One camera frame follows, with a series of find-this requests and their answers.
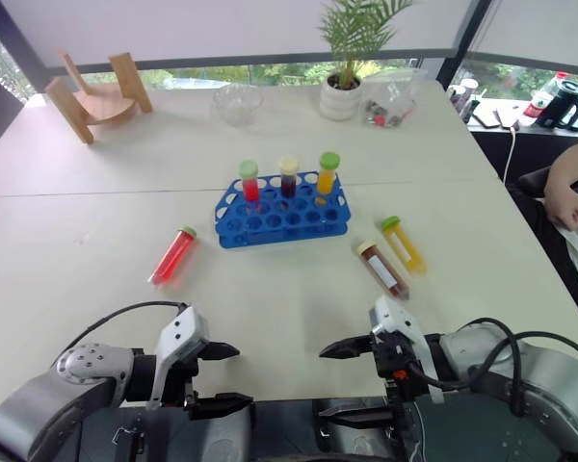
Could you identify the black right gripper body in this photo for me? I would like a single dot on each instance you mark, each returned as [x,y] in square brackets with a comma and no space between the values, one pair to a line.
[395,358]

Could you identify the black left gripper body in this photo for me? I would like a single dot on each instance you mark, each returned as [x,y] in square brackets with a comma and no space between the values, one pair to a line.
[178,382]

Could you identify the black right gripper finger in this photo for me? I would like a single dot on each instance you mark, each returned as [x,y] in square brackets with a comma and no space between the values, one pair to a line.
[351,347]
[361,414]

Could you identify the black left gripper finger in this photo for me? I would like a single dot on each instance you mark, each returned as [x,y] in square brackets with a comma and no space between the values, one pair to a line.
[221,405]
[219,350]

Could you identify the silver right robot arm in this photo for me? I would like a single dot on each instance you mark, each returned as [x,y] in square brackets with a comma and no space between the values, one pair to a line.
[549,380]

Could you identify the person's bare forearm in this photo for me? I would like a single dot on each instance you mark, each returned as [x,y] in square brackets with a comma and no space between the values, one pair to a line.
[573,166]

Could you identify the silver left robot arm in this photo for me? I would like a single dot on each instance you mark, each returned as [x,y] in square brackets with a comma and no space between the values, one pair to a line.
[77,385]

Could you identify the brown labelled tube cream cap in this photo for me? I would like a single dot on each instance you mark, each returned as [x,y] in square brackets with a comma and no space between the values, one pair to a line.
[383,269]

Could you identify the red tube green cap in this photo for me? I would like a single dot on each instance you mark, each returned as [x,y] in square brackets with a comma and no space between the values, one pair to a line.
[250,187]
[173,257]

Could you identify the yellow tube green cap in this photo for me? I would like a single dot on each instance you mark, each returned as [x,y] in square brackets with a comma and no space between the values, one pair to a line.
[404,248]

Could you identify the blue test tube rack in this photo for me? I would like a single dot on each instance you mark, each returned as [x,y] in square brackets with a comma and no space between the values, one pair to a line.
[289,226]

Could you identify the orange tube green cap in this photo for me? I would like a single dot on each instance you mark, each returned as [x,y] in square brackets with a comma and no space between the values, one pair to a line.
[326,180]

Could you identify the dark purple tube cream cap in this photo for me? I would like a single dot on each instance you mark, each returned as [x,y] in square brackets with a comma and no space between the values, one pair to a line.
[288,180]

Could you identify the person's bare hand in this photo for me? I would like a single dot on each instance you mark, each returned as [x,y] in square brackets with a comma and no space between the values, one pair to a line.
[566,207]

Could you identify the white ribbed plant pot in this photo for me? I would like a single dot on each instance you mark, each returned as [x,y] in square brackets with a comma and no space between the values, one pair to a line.
[339,103]

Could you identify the clear glass bowl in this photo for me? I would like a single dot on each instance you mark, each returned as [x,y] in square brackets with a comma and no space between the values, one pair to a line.
[237,105]

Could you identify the clear plastic container with bits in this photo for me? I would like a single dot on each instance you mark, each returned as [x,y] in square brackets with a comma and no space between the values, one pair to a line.
[390,103]

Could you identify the dark smartphone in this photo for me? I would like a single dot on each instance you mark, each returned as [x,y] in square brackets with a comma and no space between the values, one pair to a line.
[486,118]

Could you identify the cups on window ledge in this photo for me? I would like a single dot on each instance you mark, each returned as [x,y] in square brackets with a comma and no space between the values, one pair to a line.
[462,96]

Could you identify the wooden curved stand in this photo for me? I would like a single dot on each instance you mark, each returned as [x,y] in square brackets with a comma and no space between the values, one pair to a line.
[101,103]

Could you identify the clear bottle red label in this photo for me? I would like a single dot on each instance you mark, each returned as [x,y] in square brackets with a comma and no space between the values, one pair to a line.
[539,103]

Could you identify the black electric kettle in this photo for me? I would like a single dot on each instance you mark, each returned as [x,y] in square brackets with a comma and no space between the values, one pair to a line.
[563,103]

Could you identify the green palm plant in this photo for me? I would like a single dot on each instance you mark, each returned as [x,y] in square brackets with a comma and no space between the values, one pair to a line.
[356,29]

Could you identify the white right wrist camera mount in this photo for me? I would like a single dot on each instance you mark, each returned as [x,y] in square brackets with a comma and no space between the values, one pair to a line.
[397,320]

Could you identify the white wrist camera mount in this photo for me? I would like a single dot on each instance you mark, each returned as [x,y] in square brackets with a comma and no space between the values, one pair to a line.
[180,332]
[397,320]

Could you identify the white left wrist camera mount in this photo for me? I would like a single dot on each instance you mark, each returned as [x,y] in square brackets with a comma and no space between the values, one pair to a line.
[180,332]

